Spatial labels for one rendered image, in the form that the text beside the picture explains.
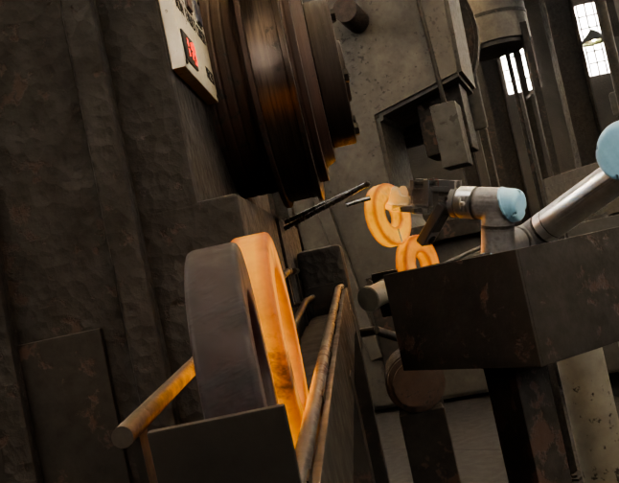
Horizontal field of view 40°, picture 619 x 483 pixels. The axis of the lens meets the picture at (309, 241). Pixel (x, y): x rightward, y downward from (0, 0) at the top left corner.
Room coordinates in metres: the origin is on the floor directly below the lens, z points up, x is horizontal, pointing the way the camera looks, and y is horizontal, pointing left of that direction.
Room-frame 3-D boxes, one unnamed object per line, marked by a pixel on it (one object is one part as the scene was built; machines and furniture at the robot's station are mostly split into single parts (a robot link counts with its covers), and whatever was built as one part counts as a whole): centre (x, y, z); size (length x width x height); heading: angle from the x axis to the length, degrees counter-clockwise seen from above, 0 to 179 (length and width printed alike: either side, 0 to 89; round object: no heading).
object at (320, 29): (1.62, -0.11, 1.11); 0.28 x 0.06 x 0.28; 176
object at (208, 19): (1.63, 0.07, 1.11); 0.47 x 0.10 x 0.47; 176
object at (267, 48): (1.63, -0.01, 1.11); 0.47 x 0.06 x 0.47; 176
